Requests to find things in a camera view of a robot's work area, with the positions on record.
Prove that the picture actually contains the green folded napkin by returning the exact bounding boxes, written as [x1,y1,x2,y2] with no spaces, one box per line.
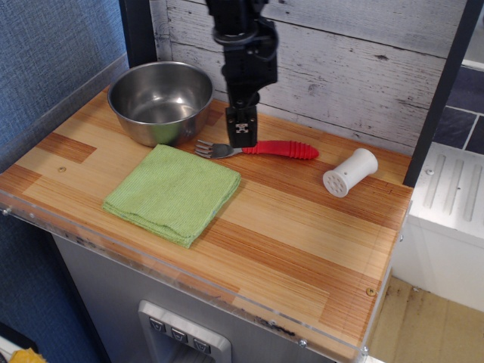
[102,144,241,248]

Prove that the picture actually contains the white plastic shaker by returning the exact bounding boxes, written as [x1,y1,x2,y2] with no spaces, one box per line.
[323,148,378,198]

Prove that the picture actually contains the yellow object bottom left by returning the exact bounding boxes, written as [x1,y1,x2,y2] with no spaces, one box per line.
[9,349,47,363]

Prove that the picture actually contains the black left frame post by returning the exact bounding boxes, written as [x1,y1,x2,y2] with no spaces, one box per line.
[118,0,157,68]

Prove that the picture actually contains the black vertical frame post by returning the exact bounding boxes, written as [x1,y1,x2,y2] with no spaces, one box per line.
[403,0,483,188]

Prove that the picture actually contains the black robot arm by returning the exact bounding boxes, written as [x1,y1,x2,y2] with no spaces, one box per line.
[206,1,279,147]

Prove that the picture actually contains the red handled metal fork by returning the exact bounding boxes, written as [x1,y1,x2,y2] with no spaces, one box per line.
[194,140,319,160]

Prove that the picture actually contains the stainless steel bowl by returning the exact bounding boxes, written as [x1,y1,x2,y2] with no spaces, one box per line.
[107,61,213,147]

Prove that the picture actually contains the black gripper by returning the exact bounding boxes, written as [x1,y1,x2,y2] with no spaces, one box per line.
[220,19,279,148]

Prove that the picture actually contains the white toy sink unit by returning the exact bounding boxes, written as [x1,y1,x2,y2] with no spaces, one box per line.
[392,143,483,311]

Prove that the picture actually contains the silver toy fridge cabinet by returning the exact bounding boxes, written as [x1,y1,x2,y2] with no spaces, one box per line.
[54,233,364,362]

